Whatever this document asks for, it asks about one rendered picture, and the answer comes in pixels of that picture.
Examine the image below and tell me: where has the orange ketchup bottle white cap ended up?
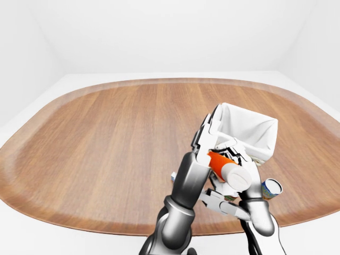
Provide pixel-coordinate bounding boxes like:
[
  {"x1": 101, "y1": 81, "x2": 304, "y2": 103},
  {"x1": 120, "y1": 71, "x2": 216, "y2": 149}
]
[{"x1": 207, "y1": 150, "x2": 252, "y2": 192}]

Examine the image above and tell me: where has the printed tin can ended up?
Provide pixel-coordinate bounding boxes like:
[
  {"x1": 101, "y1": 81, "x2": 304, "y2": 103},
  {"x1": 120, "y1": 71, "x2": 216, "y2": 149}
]
[{"x1": 261, "y1": 178, "x2": 283, "y2": 200}]

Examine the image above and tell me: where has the silver robot right hand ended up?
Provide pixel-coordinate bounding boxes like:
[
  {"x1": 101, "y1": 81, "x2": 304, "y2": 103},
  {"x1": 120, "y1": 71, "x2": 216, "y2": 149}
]
[{"x1": 199, "y1": 143, "x2": 263, "y2": 221}]

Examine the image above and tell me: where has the white basket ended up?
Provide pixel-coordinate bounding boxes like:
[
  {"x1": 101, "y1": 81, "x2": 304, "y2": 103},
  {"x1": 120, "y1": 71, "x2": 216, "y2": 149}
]
[{"x1": 212, "y1": 103, "x2": 279, "y2": 166}]

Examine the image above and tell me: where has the silver robot left hand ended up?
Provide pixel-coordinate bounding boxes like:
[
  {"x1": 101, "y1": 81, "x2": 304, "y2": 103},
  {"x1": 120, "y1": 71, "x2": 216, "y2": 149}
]
[{"x1": 190, "y1": 112, "x2": 237, "y2": 171}]

